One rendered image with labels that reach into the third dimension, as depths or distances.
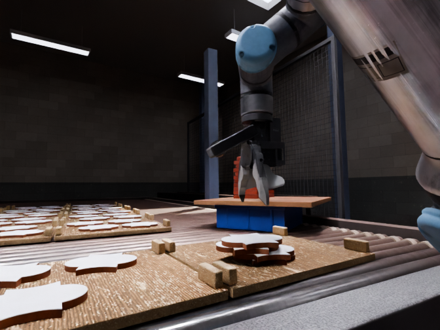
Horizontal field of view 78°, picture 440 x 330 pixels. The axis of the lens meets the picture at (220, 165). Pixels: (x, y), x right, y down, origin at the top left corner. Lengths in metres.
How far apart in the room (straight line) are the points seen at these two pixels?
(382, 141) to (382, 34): 5.51
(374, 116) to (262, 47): 5.37
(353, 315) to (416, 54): 0.36
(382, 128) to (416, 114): 5.52
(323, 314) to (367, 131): 5.48
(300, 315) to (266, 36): 0.45
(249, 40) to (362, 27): 0.35
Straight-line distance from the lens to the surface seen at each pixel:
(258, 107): 0.61
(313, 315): 0.46
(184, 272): 0.56
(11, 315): 0.44
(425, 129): 0.23
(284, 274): 0.55
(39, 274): 0.61
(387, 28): 0.21
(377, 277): 0.66
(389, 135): 5.67
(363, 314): 0.48
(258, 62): 0.53
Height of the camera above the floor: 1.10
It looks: 5 degrees up
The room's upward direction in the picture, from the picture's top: 1 degrees counter-clockwise
